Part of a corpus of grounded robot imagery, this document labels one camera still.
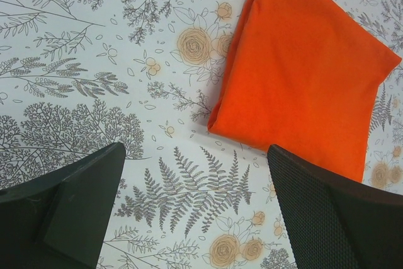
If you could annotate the orange t-shirt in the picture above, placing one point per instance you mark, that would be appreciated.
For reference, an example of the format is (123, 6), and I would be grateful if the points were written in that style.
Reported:
(303, 75)

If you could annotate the floral table mat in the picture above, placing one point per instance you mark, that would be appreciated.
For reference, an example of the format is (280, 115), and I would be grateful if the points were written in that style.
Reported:
(77, 75)

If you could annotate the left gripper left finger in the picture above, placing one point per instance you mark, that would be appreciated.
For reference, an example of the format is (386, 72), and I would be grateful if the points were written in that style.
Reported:
(59, 220)

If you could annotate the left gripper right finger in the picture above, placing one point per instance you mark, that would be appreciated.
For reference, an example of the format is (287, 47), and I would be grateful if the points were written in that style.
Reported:
(332, 221)

